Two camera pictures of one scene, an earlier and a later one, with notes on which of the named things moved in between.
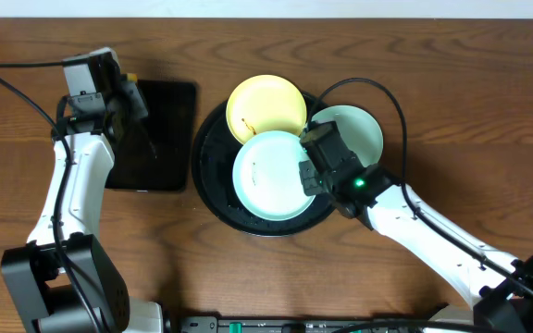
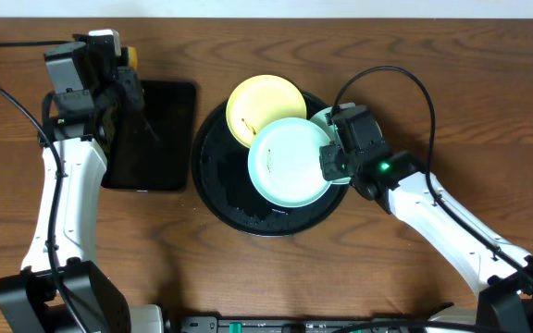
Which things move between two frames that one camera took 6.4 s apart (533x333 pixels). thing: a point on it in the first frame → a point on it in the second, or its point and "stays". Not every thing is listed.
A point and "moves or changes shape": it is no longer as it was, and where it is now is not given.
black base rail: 303,324 stays
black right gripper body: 313,183 → 353,166
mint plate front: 266,178 moves or changes shape
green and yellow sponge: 131,77 moves or changes shape
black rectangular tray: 154,154 stays
